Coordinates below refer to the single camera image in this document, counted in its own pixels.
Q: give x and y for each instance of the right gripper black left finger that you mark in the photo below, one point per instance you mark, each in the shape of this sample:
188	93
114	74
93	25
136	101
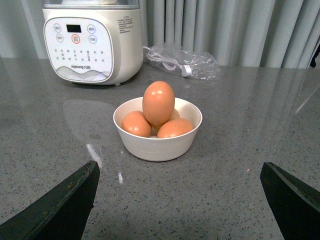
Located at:
60	214

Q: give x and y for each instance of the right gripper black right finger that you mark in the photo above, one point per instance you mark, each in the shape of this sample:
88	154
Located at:
294	204

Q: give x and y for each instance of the brown egg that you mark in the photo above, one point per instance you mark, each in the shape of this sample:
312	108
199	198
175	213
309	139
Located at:
136	124
158	102
173	128

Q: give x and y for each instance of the white ceramic bowl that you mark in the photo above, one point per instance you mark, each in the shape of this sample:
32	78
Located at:
158	149

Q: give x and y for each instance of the clear plastic bag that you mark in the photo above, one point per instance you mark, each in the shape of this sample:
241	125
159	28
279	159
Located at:
188	64

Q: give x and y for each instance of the white Joyoung cooker appliance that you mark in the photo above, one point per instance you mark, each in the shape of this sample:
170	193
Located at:
96	42

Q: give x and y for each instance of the grey curtain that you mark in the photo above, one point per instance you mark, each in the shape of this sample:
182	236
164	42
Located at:
247	33

